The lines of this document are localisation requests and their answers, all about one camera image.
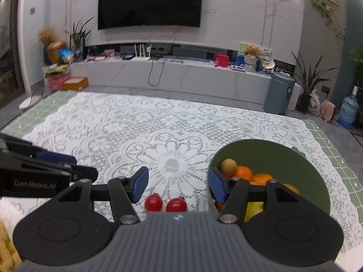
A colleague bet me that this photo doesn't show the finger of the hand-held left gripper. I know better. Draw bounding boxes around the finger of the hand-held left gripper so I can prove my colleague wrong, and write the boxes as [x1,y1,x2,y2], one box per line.
[0,151,99,182]
[0,134,78,165]

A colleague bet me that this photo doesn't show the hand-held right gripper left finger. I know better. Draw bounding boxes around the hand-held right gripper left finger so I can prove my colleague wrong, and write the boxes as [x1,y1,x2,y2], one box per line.
[58,167,149,225]

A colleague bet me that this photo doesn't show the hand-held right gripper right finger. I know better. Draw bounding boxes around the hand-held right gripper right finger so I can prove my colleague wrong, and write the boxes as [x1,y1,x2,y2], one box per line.
[208,167,302,224]

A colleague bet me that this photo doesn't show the brown longan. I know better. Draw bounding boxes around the brown longan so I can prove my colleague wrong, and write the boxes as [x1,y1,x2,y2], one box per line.
[220,159,238,177]

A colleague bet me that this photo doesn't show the red cherry tomato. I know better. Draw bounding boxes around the red cherry tomato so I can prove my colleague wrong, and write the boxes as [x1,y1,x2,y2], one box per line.
[166,197,188,213]
[144,193,164,212]

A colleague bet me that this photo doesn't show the green colander bowl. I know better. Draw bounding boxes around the green colander bowl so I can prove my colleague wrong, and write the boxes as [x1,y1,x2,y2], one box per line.
[206,139,332,223]

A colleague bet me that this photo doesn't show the green checked table mat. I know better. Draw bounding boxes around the green checked table mat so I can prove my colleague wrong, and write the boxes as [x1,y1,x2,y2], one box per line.
[0,91,363,204]

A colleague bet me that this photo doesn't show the white lace tablecloth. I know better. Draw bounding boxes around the white lace tablecloth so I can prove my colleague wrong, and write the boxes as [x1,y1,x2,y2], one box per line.
[0,91,352,261]

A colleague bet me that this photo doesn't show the white round floor scale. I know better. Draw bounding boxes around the white round floor scale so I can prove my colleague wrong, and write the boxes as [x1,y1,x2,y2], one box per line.
[18,95,43,109]

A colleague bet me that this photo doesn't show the yellow fluffy cloth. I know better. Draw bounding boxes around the yellow fluffy cloth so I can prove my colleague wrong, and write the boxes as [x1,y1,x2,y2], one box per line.
[0,218,23,272]

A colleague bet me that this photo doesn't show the pink box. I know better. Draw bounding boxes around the pink box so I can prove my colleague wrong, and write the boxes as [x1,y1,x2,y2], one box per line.
[47,75,71,91]

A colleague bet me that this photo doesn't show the orange cardboard box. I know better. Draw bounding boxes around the orange cardboard box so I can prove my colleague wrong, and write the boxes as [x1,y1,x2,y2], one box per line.
[62,76,89,90]

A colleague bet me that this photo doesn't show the stack of colourful packets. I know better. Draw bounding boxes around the stack of colourful packets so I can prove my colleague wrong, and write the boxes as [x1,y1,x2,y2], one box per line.
[42,64,70,77]

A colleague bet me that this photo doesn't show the blue snack bag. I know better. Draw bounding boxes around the blue snack bag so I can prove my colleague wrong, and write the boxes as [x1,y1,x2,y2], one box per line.
[59,48,75,63]

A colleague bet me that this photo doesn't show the golden vase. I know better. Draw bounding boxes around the golden vase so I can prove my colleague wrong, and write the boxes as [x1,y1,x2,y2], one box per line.
[47,41,67,64]

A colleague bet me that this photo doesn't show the grey trash bin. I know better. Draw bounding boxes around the grey trash bin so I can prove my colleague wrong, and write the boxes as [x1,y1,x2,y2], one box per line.
[263,72,296,116]

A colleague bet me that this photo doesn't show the white marble tv console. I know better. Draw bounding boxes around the white marble tv console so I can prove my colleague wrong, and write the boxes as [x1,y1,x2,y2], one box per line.
[69,44,301,111]

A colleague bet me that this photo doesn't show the dried yellow flowers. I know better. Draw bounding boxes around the dried yellow flowers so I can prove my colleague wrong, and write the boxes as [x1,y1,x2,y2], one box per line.
[37,25,57,46]

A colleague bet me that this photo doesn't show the red box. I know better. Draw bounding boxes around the red box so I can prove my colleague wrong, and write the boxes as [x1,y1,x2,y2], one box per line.
[214,53,230,68]

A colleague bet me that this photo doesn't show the green plant in vase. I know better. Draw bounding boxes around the green plant in vase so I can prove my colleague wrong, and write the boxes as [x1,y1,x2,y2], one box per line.
[66,16,95,60]

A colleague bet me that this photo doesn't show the white plastic bag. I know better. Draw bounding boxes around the white plastic bag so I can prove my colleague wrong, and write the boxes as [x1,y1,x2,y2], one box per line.
[308,89,321,116]

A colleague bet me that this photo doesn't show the white router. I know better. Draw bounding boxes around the white router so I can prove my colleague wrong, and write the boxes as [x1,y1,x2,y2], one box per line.
[132,43,152,61]

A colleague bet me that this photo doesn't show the pink heater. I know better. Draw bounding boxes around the pink heater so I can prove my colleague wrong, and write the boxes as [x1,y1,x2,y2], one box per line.
[320,100,336,122]

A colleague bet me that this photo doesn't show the plush bear bouquet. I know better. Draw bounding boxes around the plush bear bouquet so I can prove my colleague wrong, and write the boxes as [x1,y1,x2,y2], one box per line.
[243,45,260,73]

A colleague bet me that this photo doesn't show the long-leaved potted plant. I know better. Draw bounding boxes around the long-leaved potted plant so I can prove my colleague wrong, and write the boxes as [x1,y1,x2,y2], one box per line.
[292,49,338,114]

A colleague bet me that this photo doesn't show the blue water bottle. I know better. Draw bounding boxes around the blue water bottle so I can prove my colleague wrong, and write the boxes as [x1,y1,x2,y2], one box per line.
[337,86,359,129]

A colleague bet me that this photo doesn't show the black television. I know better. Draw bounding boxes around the black television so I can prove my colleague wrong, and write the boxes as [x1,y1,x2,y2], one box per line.
[97,0,204,30]

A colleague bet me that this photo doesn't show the leafy green plant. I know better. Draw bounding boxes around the leafy green plant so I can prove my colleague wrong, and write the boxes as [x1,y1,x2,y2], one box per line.
[350,45,363,128]

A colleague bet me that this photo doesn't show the hanging ivy vine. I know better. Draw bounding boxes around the hanging ivy vine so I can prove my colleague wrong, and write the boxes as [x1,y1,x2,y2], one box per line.
[310,0,345,39]

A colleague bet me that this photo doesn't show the black cable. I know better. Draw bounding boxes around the black cable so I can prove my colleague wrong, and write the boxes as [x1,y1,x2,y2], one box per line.
[147,57,185,87]

